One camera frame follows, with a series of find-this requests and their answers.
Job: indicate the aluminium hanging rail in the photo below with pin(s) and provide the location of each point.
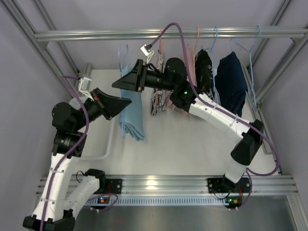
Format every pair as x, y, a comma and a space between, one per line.
189, 33

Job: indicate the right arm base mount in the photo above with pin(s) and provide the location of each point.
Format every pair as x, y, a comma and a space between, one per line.
224, 185

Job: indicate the pink hanger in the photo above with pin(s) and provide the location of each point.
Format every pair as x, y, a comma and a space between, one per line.
196, 48
161, 48

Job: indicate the black patterned trousers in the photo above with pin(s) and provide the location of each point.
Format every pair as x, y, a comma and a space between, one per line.
204, 73

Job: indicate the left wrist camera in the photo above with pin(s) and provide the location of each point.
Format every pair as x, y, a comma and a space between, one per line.
84, 86

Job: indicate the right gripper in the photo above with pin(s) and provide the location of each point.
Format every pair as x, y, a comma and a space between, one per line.
141, 76

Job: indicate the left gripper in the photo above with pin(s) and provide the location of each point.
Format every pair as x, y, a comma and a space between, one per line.
103, 104

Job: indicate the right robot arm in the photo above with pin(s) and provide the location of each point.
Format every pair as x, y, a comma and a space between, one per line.
246, 135

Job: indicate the light blue trousers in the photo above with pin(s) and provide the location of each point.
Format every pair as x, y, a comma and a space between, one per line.
131, 118

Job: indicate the newspaper print trousers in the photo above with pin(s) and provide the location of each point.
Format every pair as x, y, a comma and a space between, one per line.
152, 97

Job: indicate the slotted cable duct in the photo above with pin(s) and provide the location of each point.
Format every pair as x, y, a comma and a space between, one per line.
168, 201

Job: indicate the navy blue trousers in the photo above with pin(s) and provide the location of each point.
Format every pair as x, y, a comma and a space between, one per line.
231, 84

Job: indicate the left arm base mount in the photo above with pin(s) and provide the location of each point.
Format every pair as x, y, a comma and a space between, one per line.
111, 186

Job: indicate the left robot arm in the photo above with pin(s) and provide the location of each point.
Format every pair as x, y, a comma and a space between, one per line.
56, 210

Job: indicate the pink trousers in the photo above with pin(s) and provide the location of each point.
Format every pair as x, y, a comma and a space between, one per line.
191, 65

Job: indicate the white plastic basket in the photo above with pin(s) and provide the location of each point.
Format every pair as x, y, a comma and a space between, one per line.
99, 140

